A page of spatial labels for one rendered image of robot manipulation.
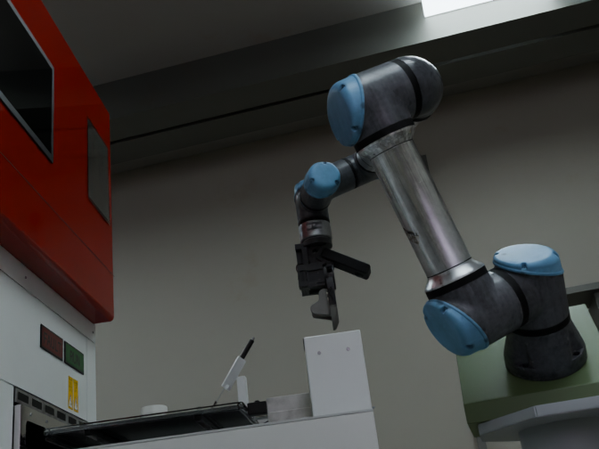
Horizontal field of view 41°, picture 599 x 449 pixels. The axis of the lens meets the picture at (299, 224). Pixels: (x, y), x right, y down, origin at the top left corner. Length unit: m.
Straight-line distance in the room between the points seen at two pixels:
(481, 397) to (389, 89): 0.59
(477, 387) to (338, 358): 0.35
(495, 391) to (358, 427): 0.39
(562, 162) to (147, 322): 2.48
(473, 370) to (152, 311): 3.25
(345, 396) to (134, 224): 3.73
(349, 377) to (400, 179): 0.36
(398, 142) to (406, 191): 0.09
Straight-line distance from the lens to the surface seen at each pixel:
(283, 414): 1.47
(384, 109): 1.40
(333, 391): 1.29
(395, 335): 4.23
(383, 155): 1.41
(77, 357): 1.86
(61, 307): 1.80
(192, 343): 4.52
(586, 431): 1.51
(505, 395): 1.52
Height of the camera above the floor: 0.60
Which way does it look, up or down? 24 degrees up
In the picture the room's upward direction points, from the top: 7 degrees counter-clockwise
